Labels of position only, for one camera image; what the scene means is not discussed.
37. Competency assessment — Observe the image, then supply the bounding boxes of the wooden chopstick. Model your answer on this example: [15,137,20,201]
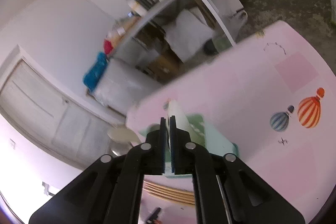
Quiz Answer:
[144,181,194,196]
[143,188,195,205]

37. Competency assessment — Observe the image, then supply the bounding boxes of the large wrapped white bundle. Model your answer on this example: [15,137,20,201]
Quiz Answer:
[93,59,162,115]

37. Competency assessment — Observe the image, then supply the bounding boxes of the pink balloon tablecloth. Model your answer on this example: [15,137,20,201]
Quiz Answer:
[126,21,335,222]

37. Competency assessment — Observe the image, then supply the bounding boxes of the steel spoon front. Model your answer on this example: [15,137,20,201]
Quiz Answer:
[110,143,133,156]

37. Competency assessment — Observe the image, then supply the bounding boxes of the blue plastic bag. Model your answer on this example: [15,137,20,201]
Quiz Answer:
[83,52,108,92]

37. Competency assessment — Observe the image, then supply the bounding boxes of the white side table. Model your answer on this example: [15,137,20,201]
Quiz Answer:
[109,0,237,67]

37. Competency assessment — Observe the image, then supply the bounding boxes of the white bottle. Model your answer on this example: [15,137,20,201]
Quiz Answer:
[126,0,147,16]

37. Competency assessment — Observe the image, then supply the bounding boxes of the mint green utensil holder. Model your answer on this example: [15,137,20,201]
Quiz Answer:
[139,114,239,178]

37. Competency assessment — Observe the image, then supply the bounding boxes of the white door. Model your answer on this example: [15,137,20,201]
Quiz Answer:
[1,45,125,169]

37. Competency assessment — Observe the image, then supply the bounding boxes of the white pillow under table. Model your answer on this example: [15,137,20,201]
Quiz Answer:
[162,7,216,63]

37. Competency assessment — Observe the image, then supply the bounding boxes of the red bag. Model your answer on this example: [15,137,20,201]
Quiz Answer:
[103,39,114,56]

